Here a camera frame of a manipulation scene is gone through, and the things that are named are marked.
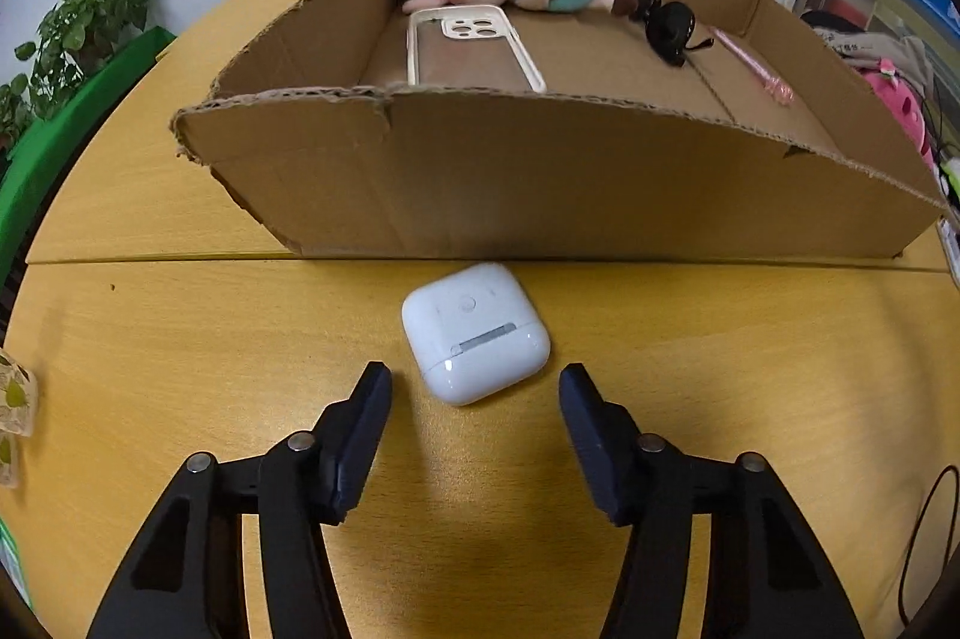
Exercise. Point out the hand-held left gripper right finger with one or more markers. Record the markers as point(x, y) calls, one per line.
point(592, 451)

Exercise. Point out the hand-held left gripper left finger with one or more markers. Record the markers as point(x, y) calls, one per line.
point(360, 451)

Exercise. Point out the white earbuds case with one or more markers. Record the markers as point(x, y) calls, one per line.
point(472, 339)

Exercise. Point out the cardboard box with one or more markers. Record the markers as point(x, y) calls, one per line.
point(525, 181)

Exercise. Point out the clear leaf-print packet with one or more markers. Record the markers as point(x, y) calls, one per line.
point(15, 399)

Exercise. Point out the pink pen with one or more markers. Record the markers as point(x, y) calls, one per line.
point(750, 67)

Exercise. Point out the clear white phone case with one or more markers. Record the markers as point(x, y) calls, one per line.
point(450, 20)

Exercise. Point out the green artificial turf stand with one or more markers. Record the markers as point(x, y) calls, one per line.
point(60, 121)

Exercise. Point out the pink plush toy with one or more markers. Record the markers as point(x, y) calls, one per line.
point(900, 106)

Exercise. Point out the small potted green plant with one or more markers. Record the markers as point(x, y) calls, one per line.
point(15, 110)

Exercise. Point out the white tote bag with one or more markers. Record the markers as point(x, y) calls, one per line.
point(862, 46)

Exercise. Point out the large potted green plant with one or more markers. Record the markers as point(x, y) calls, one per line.
point(97, 9)

